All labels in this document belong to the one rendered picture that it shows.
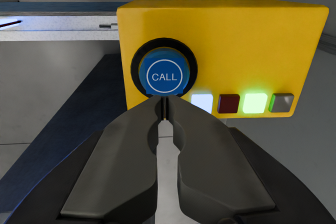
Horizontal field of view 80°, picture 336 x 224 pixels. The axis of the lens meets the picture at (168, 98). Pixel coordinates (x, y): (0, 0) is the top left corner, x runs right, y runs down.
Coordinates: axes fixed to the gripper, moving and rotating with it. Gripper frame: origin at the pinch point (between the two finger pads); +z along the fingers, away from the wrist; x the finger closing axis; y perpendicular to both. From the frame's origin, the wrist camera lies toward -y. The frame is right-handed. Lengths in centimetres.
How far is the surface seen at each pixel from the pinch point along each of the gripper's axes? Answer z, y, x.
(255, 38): 4.6, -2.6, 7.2
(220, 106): 4.0, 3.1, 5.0
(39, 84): 112, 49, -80
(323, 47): 43, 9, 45
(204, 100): 4.0, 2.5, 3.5
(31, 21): 25.8, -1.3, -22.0
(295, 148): 40, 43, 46
